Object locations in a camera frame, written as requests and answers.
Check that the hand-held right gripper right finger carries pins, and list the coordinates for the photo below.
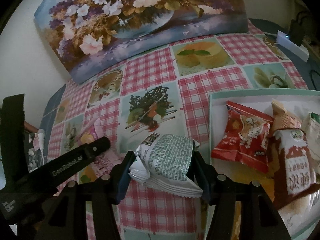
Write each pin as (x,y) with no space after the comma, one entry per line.
(203,180)

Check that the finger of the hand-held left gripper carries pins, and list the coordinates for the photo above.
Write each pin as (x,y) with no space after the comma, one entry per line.
(98,146)

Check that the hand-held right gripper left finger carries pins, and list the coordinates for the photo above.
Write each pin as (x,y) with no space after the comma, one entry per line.
(125,180)

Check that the pink yellow snack packet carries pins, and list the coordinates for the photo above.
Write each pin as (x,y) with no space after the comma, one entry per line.
(96,130)

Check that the white green printed packet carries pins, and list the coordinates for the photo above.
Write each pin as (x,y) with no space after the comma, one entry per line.
(167,157)

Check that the red snack packet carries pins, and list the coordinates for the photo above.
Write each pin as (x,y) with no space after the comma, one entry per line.
(240,135)

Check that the white tray with teal rim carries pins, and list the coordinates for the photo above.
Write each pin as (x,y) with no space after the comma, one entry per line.
(217,97)

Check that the dark red white-label packet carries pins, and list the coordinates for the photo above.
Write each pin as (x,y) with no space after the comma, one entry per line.
(297,165)

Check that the pink orange biscuit packet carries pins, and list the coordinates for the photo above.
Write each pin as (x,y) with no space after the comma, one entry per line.
(285,117)

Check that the round white cake packet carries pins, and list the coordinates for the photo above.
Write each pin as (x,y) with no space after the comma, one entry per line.
(312,135)

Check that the crumpled wrapper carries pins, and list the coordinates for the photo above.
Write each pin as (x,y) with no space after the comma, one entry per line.
(32,155)

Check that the pink checked tablecloth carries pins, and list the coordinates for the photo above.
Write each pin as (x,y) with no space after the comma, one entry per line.
(205,85)

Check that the flower painting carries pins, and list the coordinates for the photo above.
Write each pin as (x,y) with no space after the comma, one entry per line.
(130,17)

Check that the white power strip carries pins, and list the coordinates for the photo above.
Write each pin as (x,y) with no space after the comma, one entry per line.
(292,46)

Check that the black plug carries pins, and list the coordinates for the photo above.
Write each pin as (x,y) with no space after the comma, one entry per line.
(297,32)

